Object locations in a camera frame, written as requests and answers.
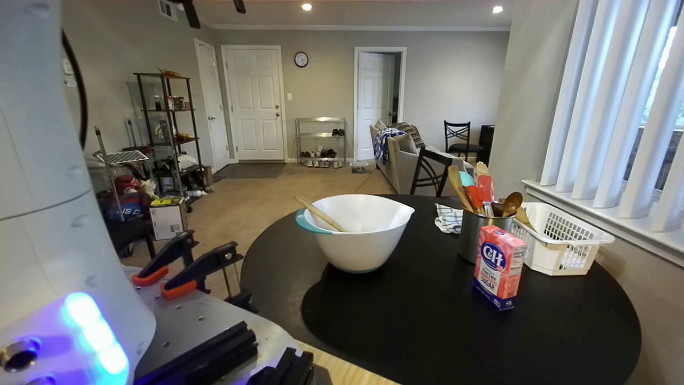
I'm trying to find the dark brown wooden spoon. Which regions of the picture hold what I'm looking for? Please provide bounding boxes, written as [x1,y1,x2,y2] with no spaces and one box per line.
[498,190,526,221]

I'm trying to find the white closet door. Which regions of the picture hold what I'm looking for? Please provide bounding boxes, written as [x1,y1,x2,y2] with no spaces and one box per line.
[193,37,233,172]

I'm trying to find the black metal shelving unit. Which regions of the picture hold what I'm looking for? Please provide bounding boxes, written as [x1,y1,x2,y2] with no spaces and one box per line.
[132,69,204,181]

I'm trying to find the brown doormat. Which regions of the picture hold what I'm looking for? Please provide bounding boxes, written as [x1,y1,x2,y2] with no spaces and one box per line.
[211,159,288,181]

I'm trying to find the white open interior door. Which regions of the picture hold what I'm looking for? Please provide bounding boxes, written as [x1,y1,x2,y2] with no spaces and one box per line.
[353,44,408,164]

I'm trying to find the blue patterned throw blanket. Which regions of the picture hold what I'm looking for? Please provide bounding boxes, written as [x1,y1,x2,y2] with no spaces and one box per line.
[371,123,394,164]

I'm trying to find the cardboard box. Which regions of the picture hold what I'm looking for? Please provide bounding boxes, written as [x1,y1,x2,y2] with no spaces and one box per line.
[147,201,187,244]

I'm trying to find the grey sofa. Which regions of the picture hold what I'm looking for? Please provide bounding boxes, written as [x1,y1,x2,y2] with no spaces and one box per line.
[368,119,458,196]

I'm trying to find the black orange clamp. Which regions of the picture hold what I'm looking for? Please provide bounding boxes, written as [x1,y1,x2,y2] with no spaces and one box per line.
[157,239,246,301]
[130,228,200,289]

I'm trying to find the black dining chair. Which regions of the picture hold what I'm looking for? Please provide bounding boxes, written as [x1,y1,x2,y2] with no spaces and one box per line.
[408,145,458,199]

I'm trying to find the light wooden spatula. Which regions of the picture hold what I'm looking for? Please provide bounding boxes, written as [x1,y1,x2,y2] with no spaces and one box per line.
[446,163,476,214]

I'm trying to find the checkered dish cloth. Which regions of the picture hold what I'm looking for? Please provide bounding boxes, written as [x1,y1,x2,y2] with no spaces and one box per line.
[431,201,465,237]

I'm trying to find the red spatula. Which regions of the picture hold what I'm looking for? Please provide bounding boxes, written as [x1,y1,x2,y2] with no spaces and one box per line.
[463,172,498,214]

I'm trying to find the steel utensil holder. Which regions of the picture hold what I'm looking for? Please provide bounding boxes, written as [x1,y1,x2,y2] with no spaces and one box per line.
[458,207,515,268]

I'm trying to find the black mounting block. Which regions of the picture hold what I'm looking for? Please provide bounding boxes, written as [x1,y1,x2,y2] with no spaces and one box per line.
[132,318,261,385]
[246,344,316,385]

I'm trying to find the pink sugar carton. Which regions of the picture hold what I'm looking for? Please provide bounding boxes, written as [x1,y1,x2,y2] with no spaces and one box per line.
[472,223,528,312]

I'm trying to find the white vertical blinds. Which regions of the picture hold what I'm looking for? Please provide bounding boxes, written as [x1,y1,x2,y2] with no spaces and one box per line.
[537,0,684,236]

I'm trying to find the white plastic basket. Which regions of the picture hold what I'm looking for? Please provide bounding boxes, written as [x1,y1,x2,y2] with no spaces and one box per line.
[512,201,616,277]

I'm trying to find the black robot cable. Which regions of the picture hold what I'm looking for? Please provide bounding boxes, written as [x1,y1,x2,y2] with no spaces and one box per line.
[59,30,90,149]

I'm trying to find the white mixing bowl teal handle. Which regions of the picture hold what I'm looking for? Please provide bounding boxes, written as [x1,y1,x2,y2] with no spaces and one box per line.
[292,193,417,275]

